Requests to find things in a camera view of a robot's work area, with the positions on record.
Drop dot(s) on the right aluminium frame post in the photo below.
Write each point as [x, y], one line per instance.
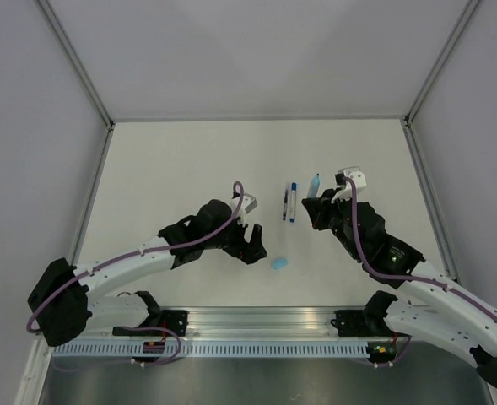
[464, 20]

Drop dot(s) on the aluminium frame post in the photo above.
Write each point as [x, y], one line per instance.
[58, 31]
[464, 20]

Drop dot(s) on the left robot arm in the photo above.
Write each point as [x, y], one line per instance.
[71, 299]

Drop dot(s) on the light blue highlighter pen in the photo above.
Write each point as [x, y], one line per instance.
[314, 186]

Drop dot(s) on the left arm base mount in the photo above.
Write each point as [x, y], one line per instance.
[173, 320]

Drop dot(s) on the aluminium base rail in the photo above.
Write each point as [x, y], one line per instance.
[255, 322]

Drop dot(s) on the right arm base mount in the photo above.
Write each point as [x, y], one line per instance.
[366, 320]

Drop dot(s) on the slotted cable duct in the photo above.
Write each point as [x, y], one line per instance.
[214, 349]

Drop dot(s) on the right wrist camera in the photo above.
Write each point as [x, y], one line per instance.
[350, 182]

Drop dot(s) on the light blue eraser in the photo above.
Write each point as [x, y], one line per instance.
[279, 263]

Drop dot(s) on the white marker pen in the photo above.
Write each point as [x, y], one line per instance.
[292, 205]

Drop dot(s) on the left aluminium frame post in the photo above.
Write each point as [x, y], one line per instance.
[58, 31]

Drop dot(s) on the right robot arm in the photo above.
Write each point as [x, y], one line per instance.
[425, 302]

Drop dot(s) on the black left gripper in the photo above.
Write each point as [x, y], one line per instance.
[248, 252]

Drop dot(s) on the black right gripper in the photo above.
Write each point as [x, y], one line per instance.
[319, 208]

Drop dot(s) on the purple gel pen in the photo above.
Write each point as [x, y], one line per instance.
[285, 205]

